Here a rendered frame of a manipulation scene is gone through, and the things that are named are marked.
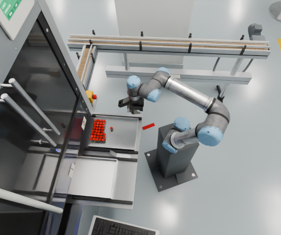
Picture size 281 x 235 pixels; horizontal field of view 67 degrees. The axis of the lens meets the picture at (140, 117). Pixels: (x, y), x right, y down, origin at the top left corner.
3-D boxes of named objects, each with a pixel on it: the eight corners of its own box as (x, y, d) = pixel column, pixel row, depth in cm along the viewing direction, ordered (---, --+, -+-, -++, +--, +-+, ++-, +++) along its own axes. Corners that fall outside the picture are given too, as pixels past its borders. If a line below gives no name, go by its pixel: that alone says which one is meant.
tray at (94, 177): (61, 194, 141) (59, 193, 138) (71, 156, 154) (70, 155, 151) (111, 199, 139) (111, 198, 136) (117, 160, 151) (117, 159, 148)
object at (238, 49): (69, 51, 213) (64, 39, 199) (73, 41, 220) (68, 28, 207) (266, 60, 198) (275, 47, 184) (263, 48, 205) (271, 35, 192)
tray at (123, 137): (89, 147, 157) (87, 145, 154) (96, 117, 170) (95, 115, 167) (134, 151, 154) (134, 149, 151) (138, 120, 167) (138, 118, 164)
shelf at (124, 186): (60, 202, 141) (59, 202, 139) (84, 112, 175) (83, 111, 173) (132, 210, 137) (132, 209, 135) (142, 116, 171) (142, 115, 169)
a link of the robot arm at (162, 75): (240, 104, 112) (160, 61, 119) (233, 120, 108) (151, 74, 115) (229, 114, 123) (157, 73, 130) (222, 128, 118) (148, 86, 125)
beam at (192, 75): (106, 77, 248) (104, 70, 238) (108, 72, 252) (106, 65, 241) (247, 85, 235) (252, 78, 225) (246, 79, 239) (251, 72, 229)
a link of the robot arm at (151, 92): (164, 83, 115) (147, 75, 118) (154, 98, 110) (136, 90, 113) (164, 92, 121) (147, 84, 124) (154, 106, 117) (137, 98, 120)
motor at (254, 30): (249, 50, 207) (255, 39, 195) (244, 31, 220) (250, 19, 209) (261, 51, 206) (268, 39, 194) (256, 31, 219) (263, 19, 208)
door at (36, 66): (60, 153, 120) (-6, 92, 69) (78, 92, 141) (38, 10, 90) (61, 153, 120) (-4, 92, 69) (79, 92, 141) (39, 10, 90)
